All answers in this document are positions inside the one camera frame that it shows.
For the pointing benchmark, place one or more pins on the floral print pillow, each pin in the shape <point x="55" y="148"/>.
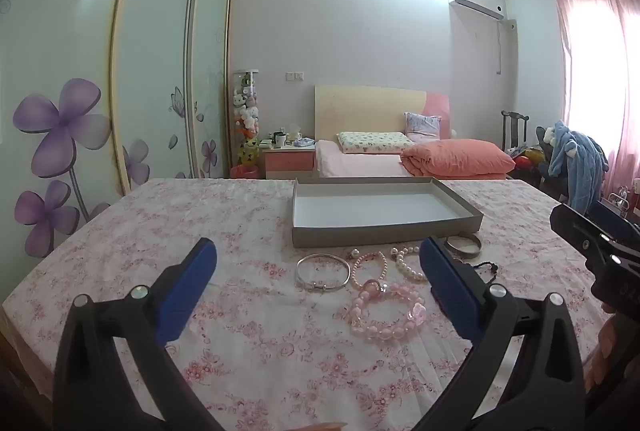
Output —
<point x="372" y="142"/>

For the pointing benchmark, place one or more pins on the red waste bin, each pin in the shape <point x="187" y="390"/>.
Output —
<point x="245" y="172"/>

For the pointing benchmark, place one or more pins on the frosted wardrobe door butterfly print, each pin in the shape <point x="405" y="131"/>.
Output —
<point x="155" y="61"/>

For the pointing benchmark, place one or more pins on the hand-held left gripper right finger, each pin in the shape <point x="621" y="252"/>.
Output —
<point x="450" y="286"/>

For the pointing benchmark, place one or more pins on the dark red bead strand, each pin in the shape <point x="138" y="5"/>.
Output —
<point x="487" y="267"/>

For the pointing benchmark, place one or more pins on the blue plush garment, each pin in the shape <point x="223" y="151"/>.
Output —
<point x="580" y="161"/>

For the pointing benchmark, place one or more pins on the clear tube of plush toys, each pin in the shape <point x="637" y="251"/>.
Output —
<point x="246" y="116"/>

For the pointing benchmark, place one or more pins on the wide metal bangle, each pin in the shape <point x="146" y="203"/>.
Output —
<point x="462" y="253"/>

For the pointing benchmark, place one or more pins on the bed with pink sheet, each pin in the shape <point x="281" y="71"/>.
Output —
<point x="360" y="165"/>

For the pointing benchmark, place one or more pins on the wall switch plate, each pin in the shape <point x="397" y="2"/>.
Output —
<point x="294" y="75"/>

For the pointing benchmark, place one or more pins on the pink floral table cloth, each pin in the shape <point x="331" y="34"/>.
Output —
<point x="260" y="361"/>

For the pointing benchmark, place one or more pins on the dark wooden chair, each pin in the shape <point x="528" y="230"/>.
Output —
<point x="515" y="128"/>

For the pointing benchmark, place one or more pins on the pink and cream nightstand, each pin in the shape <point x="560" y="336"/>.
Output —
<point x="289" y="161"/>

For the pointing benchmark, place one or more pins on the grey cardboard box tray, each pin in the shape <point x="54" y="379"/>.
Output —
<point x="370" y="206"/>

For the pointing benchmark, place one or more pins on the light purple pillow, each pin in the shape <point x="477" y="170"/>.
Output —
<point x="422" y="126"/>

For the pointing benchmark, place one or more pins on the white air conditioner pipe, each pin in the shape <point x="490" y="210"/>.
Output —
<point x="500" y="46"/>

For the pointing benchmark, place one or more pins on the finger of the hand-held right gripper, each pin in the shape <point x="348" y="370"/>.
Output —
<point x="575" y="226"/>
<point x="612" y="215"/>

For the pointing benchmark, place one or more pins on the light blue cloth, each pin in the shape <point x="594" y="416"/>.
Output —
<point x="302" y="142"/>

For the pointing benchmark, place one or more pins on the pile of colourful toys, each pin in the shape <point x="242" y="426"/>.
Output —
<point x="527" y="158"/>

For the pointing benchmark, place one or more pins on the thin silver bangle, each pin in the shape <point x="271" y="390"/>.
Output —
<point x="324" y="287"/>

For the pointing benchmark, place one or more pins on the cream and pink headboard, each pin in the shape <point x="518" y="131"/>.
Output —
<point x="365" y="108"/>

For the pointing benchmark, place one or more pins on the person's right hand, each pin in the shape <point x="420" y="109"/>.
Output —
<point x="607" y="341"/>

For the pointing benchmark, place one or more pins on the folded salmon pink quilt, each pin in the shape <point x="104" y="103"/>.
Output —
<point x="455" y="158"/>

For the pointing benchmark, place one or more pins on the frosted wardrobe door large flowers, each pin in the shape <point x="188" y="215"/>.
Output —
<point x="60" y="36"/>

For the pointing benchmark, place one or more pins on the frosted wardrobe door small flowers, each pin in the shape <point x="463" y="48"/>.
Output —
<point x="210" y="61"/>

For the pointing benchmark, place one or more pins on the pink sheer curtain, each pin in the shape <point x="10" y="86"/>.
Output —
<point x="622" y="86"/>

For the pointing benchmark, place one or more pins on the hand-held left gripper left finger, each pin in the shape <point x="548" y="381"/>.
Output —
<point x="185" y="296"/>

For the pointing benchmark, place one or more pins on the white mug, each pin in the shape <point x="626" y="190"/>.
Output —
<point x="280" y="140"/>

